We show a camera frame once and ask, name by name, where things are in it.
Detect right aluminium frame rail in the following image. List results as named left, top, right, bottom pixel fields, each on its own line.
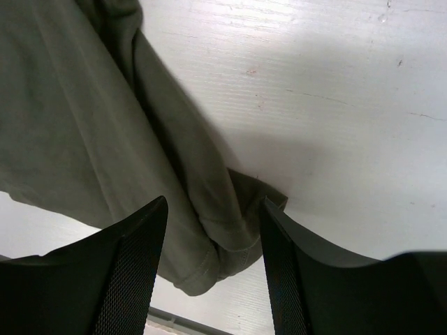
left=147, top=307, right=228, bottom=335

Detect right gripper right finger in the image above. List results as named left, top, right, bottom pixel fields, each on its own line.
left=260, top=200, right=446, bottom=334

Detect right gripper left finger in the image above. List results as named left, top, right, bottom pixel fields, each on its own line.
left=1, top=197, right=168, bottom=334

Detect olive green shorts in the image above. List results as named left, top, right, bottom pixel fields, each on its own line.
left=1, top=1, right=287, bottom=296

